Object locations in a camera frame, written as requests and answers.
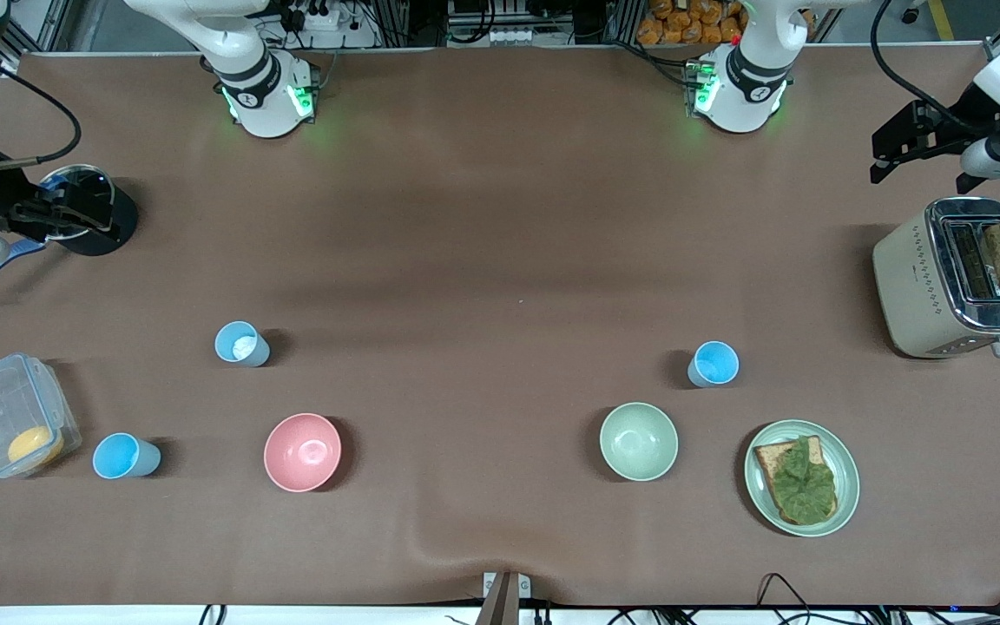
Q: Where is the blue cup with white inside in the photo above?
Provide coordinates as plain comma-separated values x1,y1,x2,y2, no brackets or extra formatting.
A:
214,321,271,368

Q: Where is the blue plastic cup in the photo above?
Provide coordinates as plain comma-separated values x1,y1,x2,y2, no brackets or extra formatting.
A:
687,341,740,389
92,432,162,480

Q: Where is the glass lid with blue knob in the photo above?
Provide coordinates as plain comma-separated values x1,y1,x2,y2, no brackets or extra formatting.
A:
36,165,115,242

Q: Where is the cream and chrome toaster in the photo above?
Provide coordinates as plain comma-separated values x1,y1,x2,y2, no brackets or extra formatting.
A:
872,197,1000,360

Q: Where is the orange round food item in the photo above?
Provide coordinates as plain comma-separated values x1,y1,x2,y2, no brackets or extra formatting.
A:
7,425,66,470

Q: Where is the bag of orange buns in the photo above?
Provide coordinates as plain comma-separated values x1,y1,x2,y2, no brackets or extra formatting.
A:
636,0,748,47

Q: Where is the white power strip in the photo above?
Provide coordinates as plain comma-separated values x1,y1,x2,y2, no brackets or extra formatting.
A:
287,4,346,33

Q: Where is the pale green plate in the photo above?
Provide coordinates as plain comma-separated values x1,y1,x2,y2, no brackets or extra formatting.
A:
744,420,861,538

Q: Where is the pink bowl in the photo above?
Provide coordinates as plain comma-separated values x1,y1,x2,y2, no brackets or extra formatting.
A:
264,413,343,493

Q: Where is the toast slice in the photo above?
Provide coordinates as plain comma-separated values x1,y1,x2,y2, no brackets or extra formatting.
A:
753,435,839,526

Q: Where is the green lettuce leaf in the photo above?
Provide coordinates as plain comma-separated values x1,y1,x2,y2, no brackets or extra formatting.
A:
767,437,839,525

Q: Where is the pale green bowl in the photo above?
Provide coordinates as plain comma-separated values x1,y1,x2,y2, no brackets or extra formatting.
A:
600,402,680,483

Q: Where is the brown table mat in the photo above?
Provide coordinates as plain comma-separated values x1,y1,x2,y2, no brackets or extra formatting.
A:
0,45,1000,609

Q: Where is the black pot with blue handle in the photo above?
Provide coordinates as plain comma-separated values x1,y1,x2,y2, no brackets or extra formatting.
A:
0,165,140,299

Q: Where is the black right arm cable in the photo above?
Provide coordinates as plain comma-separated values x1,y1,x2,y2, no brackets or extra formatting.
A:
0,54,82,171

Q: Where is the thin black cable loop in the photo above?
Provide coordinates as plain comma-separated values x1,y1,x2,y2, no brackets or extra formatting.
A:
756,572,815,625

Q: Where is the metal clamp bracket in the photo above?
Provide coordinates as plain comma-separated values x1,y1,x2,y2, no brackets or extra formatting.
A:
476,570,532,625

